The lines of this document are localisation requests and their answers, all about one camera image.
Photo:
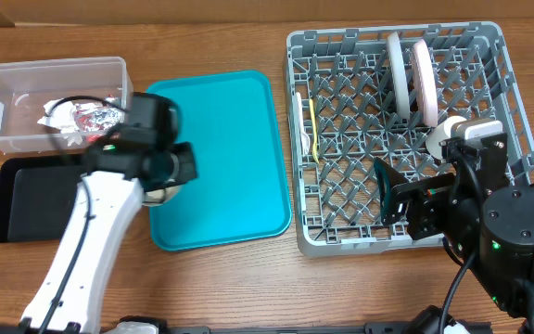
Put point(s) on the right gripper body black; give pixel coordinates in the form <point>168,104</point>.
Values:
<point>426,213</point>

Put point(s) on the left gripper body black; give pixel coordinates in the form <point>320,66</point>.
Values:
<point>181,165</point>

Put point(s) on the grey bowl with grains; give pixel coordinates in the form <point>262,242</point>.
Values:
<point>155,196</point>

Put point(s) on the white paper cup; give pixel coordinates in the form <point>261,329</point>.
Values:
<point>439,134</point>

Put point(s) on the red snack wrapper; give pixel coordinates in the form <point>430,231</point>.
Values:
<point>92,138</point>

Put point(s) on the silver foil wrapper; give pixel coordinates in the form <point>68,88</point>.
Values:
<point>97,116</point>

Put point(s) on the white napkin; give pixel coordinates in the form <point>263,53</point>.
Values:
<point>62,119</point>

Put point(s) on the pink round plate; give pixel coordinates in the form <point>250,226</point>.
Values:
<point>424,83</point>

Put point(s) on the grey round plate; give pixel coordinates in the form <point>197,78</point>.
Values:
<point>397,68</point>

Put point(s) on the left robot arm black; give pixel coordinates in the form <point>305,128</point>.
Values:
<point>135,163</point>

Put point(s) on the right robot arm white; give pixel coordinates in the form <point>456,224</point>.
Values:
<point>487,221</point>

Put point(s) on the grey dishwasher rack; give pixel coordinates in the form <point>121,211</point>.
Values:
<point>346,73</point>

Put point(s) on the teal serving tray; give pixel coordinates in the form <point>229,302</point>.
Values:
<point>241,190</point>

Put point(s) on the white plastic fork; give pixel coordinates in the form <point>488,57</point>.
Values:
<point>305,141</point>

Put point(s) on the yellow plastic utensil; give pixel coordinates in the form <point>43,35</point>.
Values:
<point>314,145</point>

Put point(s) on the clear plastic bin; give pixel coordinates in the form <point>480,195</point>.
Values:
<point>25,88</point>

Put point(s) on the black plastic tray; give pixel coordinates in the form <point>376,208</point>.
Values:
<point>37,195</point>

